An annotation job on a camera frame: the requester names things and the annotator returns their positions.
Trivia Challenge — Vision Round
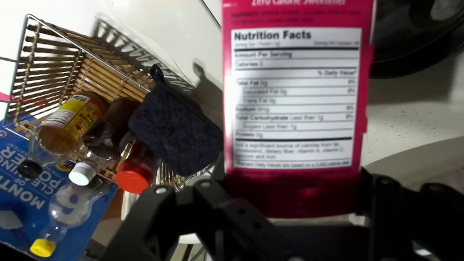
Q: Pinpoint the black pot with lid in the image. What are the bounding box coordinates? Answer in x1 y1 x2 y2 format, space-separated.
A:
371 0 464 79

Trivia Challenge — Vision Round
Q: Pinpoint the dark grey pot holder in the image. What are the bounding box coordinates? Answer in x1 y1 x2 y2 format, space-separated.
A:
129 64 224 176

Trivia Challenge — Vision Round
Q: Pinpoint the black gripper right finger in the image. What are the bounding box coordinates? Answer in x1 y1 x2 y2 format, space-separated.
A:
358 169 464 261

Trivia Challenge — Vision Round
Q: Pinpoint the clear bottle yellow cap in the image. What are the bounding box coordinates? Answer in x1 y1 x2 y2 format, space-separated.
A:
29 183 109 258

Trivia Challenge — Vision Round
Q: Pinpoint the brown glass bottle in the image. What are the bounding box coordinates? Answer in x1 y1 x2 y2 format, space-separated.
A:
83 99 139 157

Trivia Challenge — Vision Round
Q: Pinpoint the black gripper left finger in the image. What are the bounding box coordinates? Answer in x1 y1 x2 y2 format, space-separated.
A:
99 180 298 261

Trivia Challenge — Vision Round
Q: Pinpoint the blue detergent box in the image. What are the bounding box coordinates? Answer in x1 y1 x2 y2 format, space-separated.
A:
0 122 118 261

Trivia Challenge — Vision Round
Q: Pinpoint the clear bottle white cap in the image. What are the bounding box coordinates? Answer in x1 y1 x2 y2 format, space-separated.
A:
68 131 137 187

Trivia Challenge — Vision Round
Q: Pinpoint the red cap bottle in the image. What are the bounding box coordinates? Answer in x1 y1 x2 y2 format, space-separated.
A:
115 141 158 195

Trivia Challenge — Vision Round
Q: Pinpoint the wicker wire basket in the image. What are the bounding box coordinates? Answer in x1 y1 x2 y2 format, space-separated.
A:
8 15 202 179

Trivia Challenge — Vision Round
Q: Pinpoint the yellow label spice bottle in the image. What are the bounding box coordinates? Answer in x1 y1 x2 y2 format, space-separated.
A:
38 92 109 154

